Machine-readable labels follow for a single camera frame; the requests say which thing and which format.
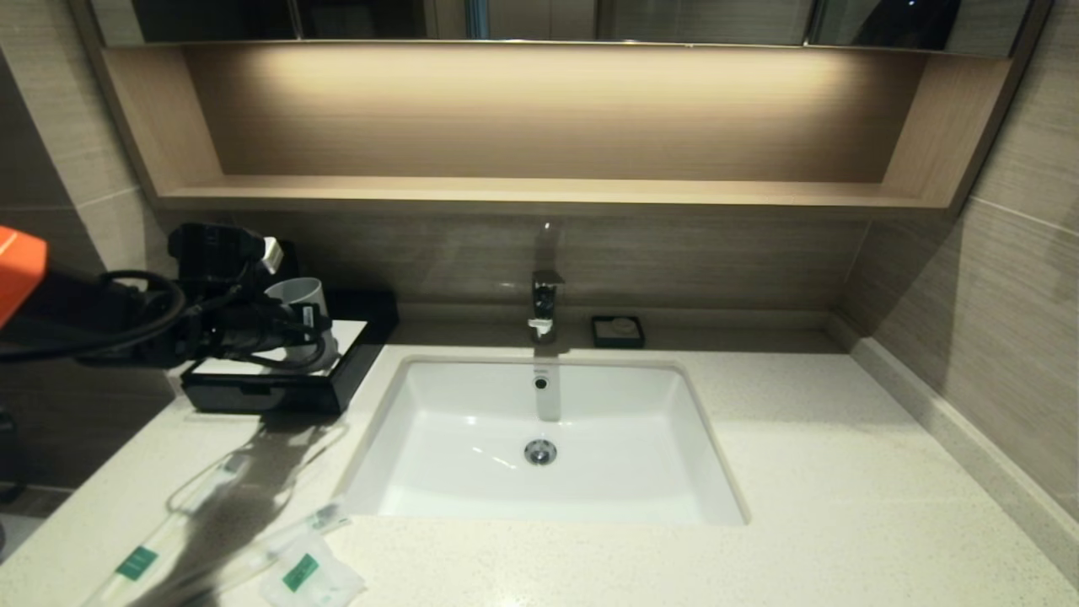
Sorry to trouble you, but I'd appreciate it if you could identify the mirror cabinet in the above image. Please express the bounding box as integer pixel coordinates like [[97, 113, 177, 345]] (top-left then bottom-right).
[[93, 0, 1033, 51]]

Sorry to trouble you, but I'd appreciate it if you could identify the small sachet green label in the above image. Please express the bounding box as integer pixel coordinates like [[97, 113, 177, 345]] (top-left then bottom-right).
[[261, 535, 368, 607]]

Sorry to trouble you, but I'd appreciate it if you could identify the wooden wall shelf niche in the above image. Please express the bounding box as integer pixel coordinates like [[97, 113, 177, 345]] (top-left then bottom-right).
[[74, 42, 1046, 218]]

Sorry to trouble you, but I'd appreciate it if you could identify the white sink basin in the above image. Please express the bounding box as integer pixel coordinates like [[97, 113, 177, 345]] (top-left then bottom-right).
[[341, 354, 749, 528]]

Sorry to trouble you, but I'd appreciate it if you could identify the black amenity drawer box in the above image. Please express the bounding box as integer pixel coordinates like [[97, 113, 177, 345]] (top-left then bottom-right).
[[181, 291, 401, 416]]

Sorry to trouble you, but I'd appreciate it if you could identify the chrome faucet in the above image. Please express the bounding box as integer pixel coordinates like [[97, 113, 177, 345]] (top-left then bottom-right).
[[528, 223, 567, 345]]

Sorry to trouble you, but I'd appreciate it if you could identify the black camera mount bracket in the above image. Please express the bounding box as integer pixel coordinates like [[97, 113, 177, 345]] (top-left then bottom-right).
[[169, 223, 266, 292]]

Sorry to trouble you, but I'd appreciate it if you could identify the wrapped toothbrush green label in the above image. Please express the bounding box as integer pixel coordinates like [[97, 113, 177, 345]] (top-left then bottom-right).
[[80, 451, 254, 607]]

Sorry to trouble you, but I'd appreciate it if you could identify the black soap dish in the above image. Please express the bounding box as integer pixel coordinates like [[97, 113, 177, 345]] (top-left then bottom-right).
[[591, 316, 646, 350]]

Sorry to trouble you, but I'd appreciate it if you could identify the wrapped toothbrush clear sleeve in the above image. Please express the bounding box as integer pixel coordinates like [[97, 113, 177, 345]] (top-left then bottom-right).
[[169, 502, 353, 607]]

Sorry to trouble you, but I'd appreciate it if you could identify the grey plastic cup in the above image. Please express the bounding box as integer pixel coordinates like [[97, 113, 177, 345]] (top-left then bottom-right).
[[266, 277, 340, 372]]

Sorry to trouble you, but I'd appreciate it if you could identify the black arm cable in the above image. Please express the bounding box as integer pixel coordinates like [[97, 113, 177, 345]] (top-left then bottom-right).
[[0, 270, 188, 363]]

